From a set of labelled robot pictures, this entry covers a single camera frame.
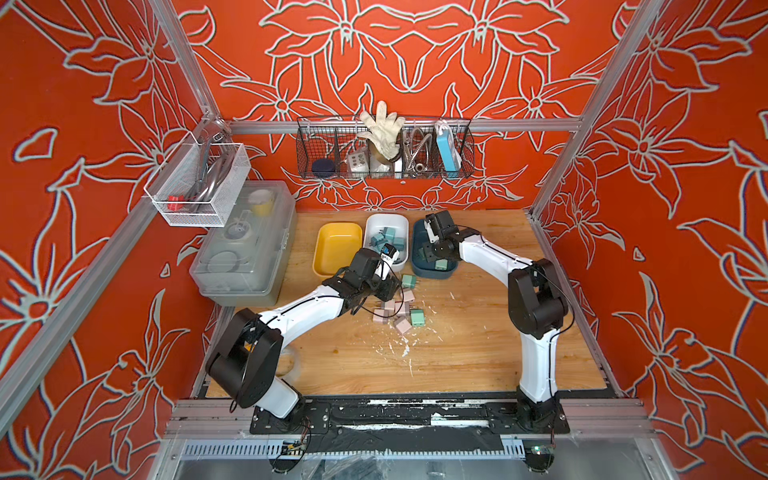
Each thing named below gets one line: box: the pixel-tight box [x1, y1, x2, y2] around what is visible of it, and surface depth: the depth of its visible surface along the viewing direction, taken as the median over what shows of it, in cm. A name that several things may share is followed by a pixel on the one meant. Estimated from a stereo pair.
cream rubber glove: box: [358, 100, 406, 160], surface depth 92 cm
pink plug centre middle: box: [394, 302, 410, 317], surface depth 92 cm
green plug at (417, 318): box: [410, 309, 427, 327], surface depth 91 cm
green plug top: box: [402, 274, 417, 289], surface depth 99 cm
